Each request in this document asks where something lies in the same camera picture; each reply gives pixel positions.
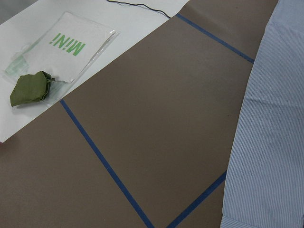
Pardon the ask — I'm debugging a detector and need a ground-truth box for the light blue striped shirt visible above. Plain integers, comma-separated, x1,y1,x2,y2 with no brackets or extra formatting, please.
220,0,304,228

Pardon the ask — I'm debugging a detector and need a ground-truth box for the clear plastic MINI bag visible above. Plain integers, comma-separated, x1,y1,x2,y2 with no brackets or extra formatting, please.
2,11,117,106

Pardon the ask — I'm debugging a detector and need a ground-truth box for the green folded cloth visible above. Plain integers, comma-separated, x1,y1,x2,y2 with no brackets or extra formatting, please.
9,71,56,107

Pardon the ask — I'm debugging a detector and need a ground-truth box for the thin black cable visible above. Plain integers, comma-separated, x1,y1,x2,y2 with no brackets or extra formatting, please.
106,0,171,18

